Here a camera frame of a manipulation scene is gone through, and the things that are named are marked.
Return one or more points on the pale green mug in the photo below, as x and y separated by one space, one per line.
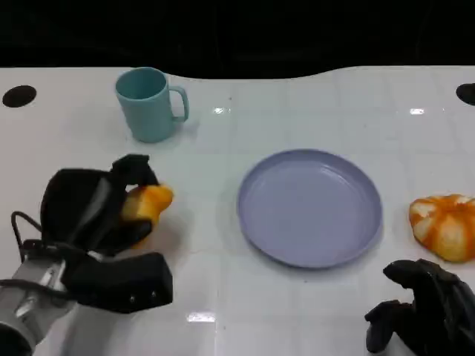
148 107

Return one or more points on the black table grommet hole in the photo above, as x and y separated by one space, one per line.
467 92
19 96

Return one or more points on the lilac plate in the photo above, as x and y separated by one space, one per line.
310 209

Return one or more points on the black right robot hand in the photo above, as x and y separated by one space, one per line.
430 311

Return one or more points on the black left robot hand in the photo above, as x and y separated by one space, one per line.
92 207

